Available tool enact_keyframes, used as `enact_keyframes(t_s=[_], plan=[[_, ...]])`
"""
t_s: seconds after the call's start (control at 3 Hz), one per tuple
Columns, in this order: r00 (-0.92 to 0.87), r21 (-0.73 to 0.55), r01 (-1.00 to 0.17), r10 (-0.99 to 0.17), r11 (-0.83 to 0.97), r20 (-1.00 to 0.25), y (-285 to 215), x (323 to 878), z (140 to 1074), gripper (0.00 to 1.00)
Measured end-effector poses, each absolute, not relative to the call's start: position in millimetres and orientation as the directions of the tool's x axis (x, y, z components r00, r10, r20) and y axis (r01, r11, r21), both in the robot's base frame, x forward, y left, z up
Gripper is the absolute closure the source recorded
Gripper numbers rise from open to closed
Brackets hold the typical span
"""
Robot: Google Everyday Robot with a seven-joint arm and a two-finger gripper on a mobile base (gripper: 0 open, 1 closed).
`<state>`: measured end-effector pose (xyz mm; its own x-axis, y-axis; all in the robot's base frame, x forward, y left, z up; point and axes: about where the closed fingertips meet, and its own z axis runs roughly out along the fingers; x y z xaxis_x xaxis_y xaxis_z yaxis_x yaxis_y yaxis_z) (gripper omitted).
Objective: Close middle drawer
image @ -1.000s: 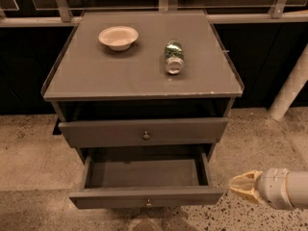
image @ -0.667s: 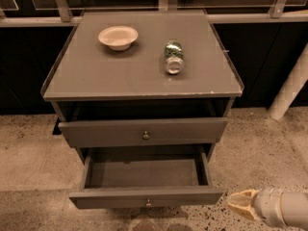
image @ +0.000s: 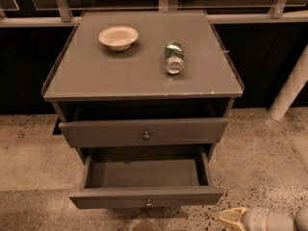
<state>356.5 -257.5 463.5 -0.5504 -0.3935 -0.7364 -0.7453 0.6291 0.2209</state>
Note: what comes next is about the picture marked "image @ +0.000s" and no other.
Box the brass middle drawer knob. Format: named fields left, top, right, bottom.
left=145, top=198, right=152, bottom=208

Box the white diagonal pole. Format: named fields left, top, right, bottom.
left=269, top=44, right=308, bottom=120

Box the grey drawer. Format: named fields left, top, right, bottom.
left=69, top=153, right=223, bottom=209
left=59, top=117, right=228, bottom=148

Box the grey top drawer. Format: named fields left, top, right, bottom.
left=59, top=117, right=228, bottom=148

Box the green soda can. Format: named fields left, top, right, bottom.
left=165, top=40, right=185, bottom=75

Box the metal railing frame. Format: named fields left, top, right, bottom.
left=0, top=0, right=308, bottom=27

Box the grey drawer cabinet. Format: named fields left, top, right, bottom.
left=42, top=11, right=244, bottom=159

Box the brass top drawer knob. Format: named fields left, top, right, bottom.
left=142, top=131, right=150, bottom=141

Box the white bowl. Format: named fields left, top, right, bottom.
left=98, top=26, right=139, bottom=51

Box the brass drawer knob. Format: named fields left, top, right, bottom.
left=142, top=131, right=150, bottom=141
left=145, top=198, right=152, bottom=208

